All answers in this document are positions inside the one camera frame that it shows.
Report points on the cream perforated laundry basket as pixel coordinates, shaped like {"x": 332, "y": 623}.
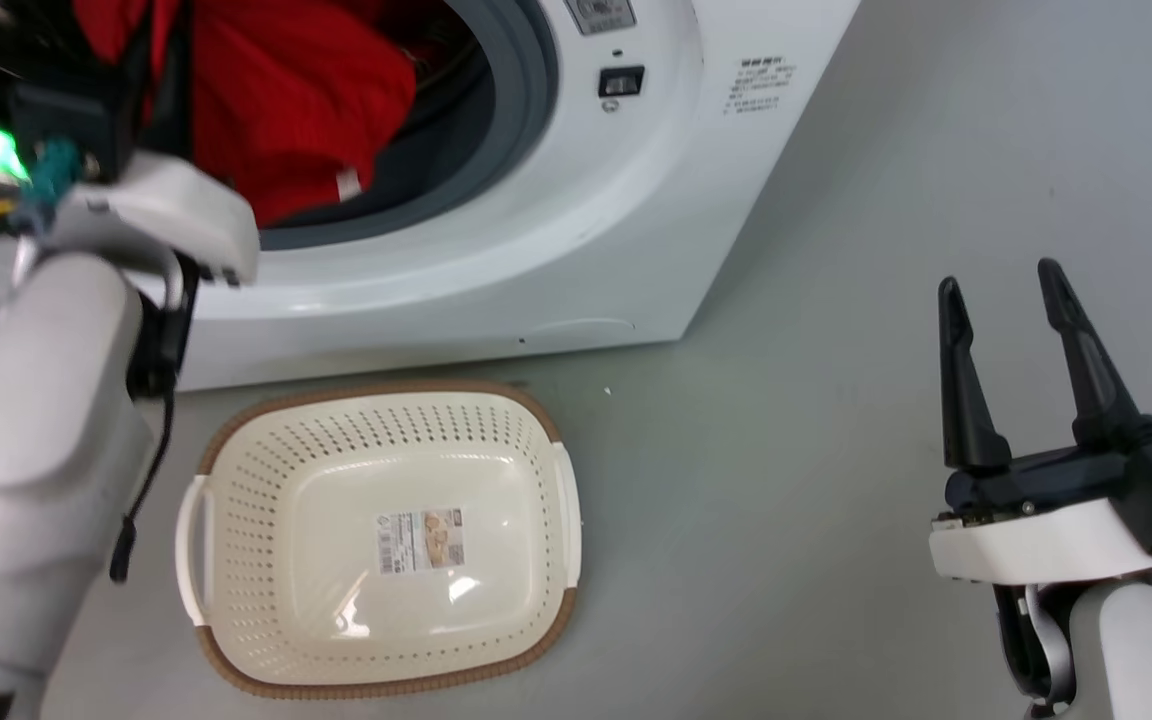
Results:
{"x": 386, "y": 540}

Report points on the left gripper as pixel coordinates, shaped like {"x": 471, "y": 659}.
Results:
{"x": 151, "y": 205}

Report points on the red knitted garment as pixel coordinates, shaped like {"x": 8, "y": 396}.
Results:
{"x": 286, "y": 100}

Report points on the white front-load washing machine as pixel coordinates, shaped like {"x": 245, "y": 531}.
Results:
{"x": 576, "y": 230}

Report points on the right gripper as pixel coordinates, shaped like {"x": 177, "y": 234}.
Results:
{"x": 1066, "y": 520}

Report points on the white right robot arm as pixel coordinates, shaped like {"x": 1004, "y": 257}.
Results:
{"x": 1131, "y": 650}

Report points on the paper label in basket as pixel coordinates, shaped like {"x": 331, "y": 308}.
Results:
{"x": 421, "y": 540}

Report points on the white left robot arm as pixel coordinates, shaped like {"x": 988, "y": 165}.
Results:
{"x": 31, "y": 450}

